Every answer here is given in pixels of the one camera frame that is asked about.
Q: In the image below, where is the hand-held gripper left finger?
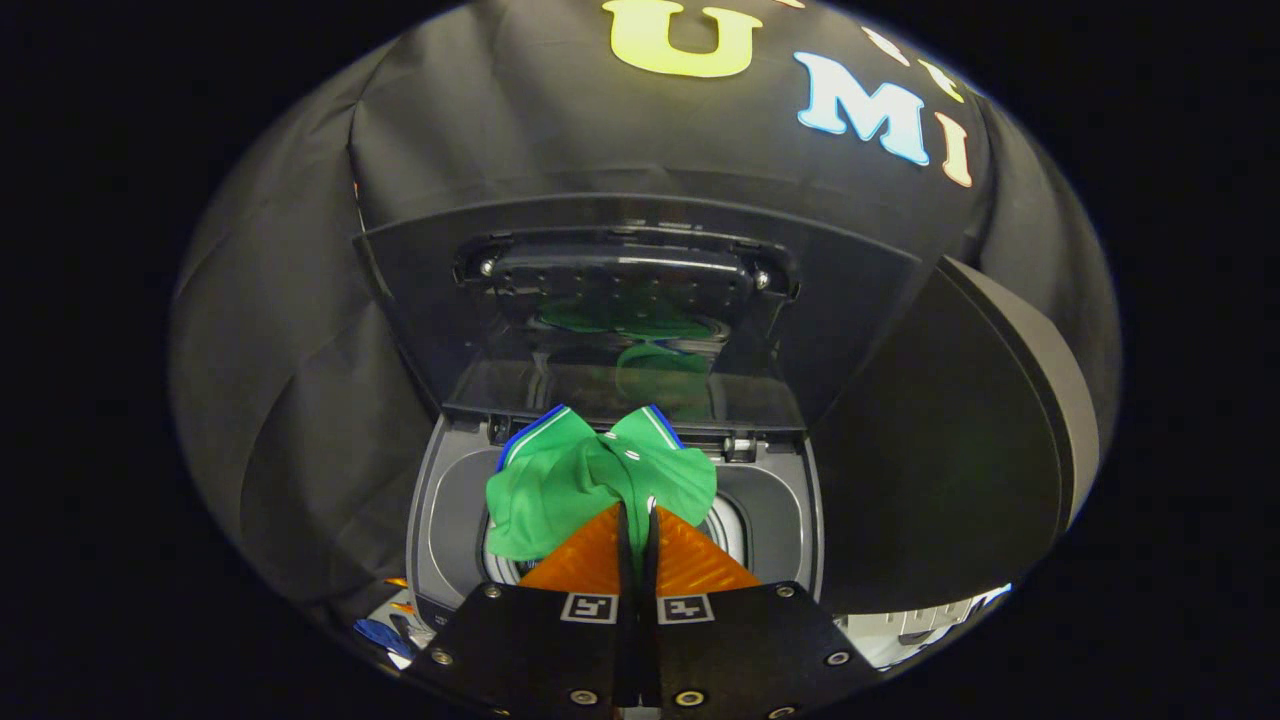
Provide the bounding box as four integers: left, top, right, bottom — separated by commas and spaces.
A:
405, 500, 638, 716

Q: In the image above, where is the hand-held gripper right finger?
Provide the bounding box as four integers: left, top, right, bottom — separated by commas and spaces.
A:
640, 505, 881, 719

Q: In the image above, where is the green polo shirt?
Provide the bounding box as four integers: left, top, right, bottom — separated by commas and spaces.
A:
485, 403, 719, 586

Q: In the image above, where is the dark washing machine lid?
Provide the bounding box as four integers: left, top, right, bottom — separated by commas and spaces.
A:
352, 193, 923, 433

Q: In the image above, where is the small blue object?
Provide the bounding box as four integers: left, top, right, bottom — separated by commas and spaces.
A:
352, 618, 416, 661

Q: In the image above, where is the black backdrop cloth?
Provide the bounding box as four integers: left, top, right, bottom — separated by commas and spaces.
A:
168, 0, 1121, 611

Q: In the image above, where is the beige cabinet with black frame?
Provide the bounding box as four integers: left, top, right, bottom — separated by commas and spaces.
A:
810, 255, 1101, 669

